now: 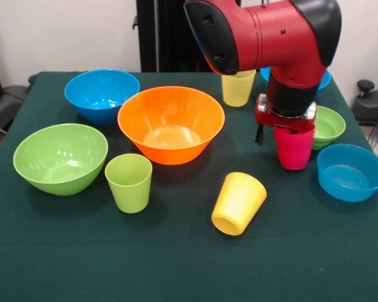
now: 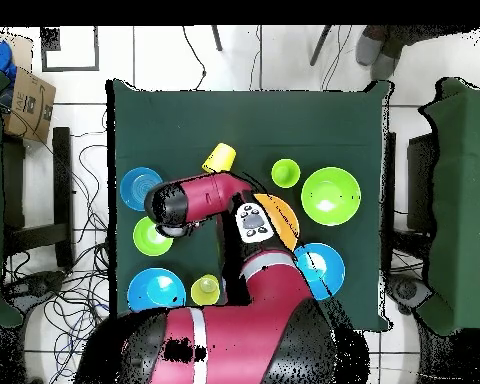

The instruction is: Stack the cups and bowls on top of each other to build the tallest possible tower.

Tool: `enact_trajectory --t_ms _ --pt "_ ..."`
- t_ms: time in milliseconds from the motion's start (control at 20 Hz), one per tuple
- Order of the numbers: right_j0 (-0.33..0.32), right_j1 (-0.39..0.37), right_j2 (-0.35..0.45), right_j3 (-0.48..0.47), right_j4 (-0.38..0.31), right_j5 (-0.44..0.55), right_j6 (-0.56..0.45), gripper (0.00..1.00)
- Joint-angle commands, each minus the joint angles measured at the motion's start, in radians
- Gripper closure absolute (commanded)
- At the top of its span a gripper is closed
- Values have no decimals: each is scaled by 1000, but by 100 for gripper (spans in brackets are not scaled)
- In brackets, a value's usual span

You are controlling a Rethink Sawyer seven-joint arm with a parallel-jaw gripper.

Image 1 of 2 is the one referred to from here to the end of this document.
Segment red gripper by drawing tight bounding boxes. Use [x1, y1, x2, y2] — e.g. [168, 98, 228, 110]
[255, 93, 318, 147]

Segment red cup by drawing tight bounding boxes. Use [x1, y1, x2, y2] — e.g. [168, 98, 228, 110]
[273, 125, 316, 171]

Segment large orange bowl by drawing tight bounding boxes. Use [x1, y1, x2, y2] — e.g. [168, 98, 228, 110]
[117, 86, 226, 166]

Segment large green bowl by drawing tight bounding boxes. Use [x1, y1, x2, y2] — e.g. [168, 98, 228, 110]
[13, 123, 109, 196]

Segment pale translucent yellow cup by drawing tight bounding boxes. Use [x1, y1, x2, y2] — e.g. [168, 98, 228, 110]
[220, 69, 257, 108]

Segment small green bowl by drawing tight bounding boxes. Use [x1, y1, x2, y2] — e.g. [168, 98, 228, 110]
[311, 105, 347, 150]

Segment large blue bowl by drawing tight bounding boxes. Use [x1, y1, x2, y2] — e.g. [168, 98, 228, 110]
[64, 69, 141, 126]
[260, 67, 332, 99]

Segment small blue bowl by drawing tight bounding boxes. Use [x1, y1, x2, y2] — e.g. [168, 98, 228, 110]
[317, 143, 378, 203]

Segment black knobbed equipment base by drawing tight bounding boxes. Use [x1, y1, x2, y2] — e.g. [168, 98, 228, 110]
[352, 79, 378, 126]

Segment green cup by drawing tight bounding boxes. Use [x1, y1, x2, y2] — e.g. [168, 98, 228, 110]
[104, 153, 153, 215]

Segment dark green table cloth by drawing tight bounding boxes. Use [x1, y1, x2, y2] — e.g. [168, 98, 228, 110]
[0, 71, 378, 302]

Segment black chair base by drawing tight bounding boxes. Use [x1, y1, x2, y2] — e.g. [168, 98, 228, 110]
[0, 84, 29, 133]

